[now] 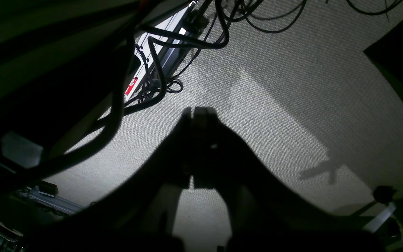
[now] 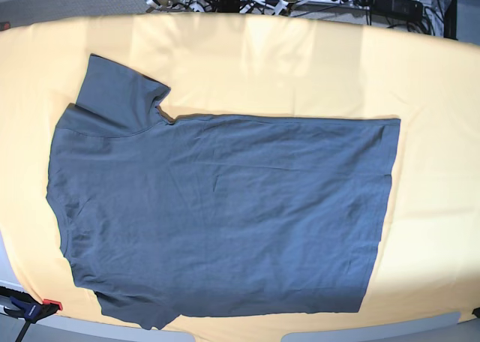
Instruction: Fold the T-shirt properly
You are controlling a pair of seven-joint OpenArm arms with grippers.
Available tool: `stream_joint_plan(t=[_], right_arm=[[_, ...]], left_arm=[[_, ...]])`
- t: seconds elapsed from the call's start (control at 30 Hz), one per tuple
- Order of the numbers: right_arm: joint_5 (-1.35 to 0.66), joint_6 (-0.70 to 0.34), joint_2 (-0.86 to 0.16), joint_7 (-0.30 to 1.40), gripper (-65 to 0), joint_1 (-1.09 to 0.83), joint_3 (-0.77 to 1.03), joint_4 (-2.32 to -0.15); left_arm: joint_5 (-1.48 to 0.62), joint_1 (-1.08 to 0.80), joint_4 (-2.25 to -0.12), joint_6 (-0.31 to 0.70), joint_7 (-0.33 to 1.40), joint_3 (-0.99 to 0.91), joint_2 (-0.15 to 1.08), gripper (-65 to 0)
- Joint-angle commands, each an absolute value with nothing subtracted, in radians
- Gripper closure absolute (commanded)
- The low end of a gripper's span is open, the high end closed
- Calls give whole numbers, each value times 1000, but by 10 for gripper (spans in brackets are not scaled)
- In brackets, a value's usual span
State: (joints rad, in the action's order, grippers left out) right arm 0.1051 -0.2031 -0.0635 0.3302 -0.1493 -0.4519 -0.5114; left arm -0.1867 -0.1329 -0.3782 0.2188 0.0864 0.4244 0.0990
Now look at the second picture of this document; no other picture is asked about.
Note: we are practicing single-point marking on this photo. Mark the black power adapter brick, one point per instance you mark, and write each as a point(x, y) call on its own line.
point(406, 10)

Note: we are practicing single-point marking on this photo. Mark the blue-grey T-shirt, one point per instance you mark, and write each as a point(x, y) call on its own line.
point(214, 215)

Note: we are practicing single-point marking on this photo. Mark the blue red bar clamp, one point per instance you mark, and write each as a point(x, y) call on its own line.
point(21, 306)

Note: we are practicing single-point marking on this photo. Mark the yellow tablecloth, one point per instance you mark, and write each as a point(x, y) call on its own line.
point(428, 261)

